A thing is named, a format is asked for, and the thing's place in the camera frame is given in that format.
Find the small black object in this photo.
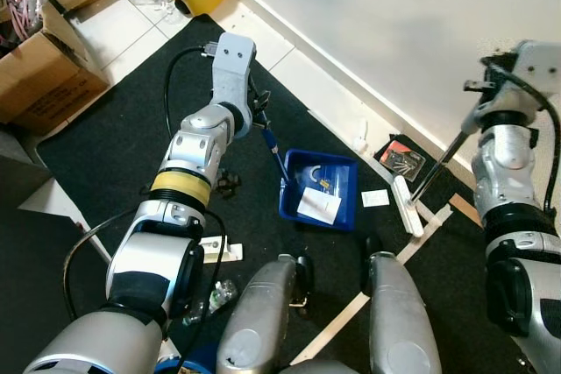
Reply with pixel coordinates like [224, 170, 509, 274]
[217, 170, 243, 199]

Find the black floor mat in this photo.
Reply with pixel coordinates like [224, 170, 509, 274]
[0, 13, 561, 374]

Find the grey robot leg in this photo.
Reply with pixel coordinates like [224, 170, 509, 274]
[216, 254, 315, 374]
[362, 251, 444, 374]

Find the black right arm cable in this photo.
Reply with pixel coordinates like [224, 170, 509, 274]
[486, 57, 561, 213]

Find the blue dustpan with long handle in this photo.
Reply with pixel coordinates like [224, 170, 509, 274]
[260, 124, 360, 232]

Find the white broom with grey grip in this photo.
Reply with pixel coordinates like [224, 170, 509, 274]
[391, 63, 505, 238]

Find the small white rectangular box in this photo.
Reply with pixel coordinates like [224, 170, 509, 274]
[199, 236, 243, 264]

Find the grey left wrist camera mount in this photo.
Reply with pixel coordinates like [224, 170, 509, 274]
[209, 32, 259, 114]

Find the grey robot left leg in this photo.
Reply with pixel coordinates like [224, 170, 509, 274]
[216, 254, 315, 374]

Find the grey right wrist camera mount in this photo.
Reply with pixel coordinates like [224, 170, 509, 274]
[511, 39, 561, 103]

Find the orange and black blister pack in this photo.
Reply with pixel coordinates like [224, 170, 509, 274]
[378, 137, 429, 184]

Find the long tan floor tape strip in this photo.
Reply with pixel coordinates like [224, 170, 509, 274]
[292, 203, 457, 366]

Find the clear plastic bottle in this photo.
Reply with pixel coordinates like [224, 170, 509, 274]
[182, 279, 239, 324]

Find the small white card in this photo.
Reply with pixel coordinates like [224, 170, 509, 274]
[361, 189, 390, 209]

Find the small white plastic piece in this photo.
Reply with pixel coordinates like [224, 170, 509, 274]
[354, 118, 370, 153]

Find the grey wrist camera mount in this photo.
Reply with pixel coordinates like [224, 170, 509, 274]
[511, 39, 561, 103]
[209, 32, 259, 114]

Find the white paper sheet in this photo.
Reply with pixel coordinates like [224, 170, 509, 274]
[296, 187, 344, 225]

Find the pink patterned bag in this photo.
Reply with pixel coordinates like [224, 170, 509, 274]
[0, 0, 46, 44]

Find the grey robot right leg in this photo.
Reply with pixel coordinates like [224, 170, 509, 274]
[362, 251, 444, 374]

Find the clear plastic wrapper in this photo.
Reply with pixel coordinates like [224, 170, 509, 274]
[305, 162, 353, 193]

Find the large cardboard box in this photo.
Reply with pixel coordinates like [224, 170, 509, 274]
[0, 2, 112, 136]

